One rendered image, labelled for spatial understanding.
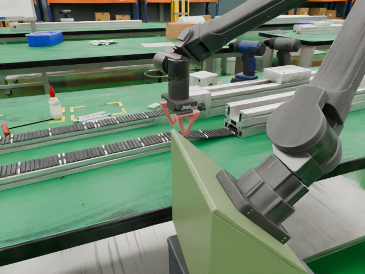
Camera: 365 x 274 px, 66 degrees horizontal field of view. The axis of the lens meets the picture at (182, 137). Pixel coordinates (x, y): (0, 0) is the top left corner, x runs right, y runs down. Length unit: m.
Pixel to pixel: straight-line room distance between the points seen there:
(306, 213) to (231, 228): 1.24
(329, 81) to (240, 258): 0.27
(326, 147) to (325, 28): 3.51
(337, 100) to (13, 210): 0.63
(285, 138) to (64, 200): 0.48
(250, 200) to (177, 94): 0.42
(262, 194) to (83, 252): 1.03
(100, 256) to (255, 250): 0.99
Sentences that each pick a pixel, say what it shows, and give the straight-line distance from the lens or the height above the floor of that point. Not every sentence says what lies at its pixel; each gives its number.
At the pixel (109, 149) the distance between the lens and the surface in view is 0.77.
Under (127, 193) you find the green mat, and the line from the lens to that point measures 0.65.
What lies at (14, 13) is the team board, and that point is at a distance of 3.62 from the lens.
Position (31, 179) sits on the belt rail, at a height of 0.79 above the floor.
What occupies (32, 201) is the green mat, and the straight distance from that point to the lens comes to 0.70.
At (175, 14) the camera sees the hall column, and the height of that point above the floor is 0.81.
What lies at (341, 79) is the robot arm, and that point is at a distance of 0.46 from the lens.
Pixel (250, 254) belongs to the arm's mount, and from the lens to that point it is 0.37.
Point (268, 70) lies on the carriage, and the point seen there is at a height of 0.90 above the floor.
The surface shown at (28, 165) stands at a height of 0.81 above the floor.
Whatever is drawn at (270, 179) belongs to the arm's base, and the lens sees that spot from 0.40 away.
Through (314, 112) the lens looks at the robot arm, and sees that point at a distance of 0.41.
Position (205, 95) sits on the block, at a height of 0.87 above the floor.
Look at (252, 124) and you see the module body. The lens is 0.89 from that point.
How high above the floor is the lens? 1.17
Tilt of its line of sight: 27 degrees down
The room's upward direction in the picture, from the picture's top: straight up
